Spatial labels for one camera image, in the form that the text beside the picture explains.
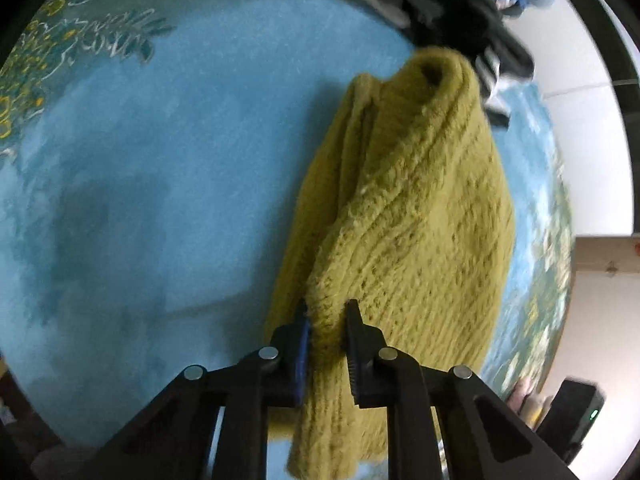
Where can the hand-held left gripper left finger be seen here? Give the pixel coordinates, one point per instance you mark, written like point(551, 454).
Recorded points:
point(300, 345)

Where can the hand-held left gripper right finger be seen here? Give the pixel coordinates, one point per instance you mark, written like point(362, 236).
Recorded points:
point(357, 350)

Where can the olive green knit sweater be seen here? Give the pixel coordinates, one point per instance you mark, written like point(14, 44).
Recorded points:
point(425, 210)

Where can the pink cloth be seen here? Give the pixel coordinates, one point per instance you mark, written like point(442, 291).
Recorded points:
point(522, 392)

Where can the beige door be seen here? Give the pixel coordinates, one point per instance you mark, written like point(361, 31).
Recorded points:
point(610, 255)

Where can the white wardrobe with black band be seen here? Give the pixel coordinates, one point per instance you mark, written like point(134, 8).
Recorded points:
point(580, 85)

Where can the dark green white-striped jacket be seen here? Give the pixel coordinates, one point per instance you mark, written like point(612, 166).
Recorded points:
point(460, 20)

